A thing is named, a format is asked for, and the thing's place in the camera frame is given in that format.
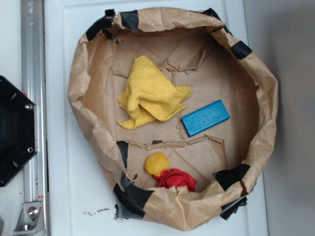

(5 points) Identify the metal corner bracket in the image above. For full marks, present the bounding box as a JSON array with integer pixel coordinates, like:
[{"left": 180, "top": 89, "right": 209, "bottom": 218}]
[{"left": 13, "top": 202, "right": 47, "bottom": 236}]

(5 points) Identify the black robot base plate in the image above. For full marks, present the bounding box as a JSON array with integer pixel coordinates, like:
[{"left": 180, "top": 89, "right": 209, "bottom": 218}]
[{"left": 0, "top": 76, "right": 37, "bottom": 187}]

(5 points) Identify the yellow and red toy figure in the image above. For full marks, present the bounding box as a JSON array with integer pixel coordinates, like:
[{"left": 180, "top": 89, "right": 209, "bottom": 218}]
[{"left": 144, "top": 152, "right": 197, "bottom": 192}]

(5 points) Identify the aluminium extrusion rail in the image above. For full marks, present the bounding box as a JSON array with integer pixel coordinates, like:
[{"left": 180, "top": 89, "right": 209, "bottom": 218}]
[{"left": 20, "top": 0, "right": 49, "bottom": 206}]

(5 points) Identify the blue rectangular wooden block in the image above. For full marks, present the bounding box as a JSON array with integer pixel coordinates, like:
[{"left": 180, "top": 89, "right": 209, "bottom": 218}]
[{"left": 181, "top": 100, "right": 230, "bottom": 137}]

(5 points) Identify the brown paper bag tray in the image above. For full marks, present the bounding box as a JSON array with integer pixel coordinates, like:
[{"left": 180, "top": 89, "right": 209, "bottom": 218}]
[{"left": 68, "top": 7, "right": 278, "bottom": 231}]

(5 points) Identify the yellow terry cloth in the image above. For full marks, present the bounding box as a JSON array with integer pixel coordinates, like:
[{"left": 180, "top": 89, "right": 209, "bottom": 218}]
[{"left": 118, "top": 55, "right": 193, "bottom": 130}]

